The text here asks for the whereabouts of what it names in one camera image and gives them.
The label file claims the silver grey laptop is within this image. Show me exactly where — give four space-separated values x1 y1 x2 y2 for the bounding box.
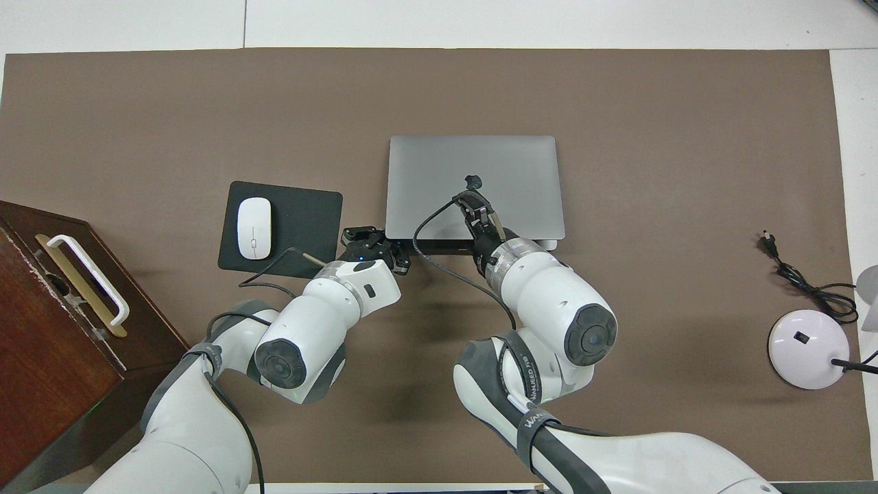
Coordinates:
385 135 566 255

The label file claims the black lamp power cable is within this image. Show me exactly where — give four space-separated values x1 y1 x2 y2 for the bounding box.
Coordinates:
761 231 859 325

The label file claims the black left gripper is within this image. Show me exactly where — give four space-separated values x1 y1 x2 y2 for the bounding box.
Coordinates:
341 225 412 275

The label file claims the white handle with brass plate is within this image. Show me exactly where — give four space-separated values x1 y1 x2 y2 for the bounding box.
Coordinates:
34 233 130 338

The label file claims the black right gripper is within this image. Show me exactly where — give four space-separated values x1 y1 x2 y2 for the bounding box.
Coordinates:
453 193 508 260

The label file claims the white computer mouse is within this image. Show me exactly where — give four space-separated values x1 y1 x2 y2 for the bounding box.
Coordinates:
237 197 272 261

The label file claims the brown table mat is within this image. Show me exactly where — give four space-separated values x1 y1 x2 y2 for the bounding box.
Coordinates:
0 48 873 484

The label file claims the dark brown wooden box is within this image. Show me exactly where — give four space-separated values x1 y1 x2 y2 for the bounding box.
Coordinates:
0 200 191 489

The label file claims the white desk lamp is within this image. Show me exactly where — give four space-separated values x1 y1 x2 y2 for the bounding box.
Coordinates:
768 264 878 390

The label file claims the black mouse pad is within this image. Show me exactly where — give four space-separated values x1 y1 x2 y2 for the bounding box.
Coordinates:
217 180 344 281

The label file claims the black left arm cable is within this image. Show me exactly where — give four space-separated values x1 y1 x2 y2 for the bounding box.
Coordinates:
204 247 329 494

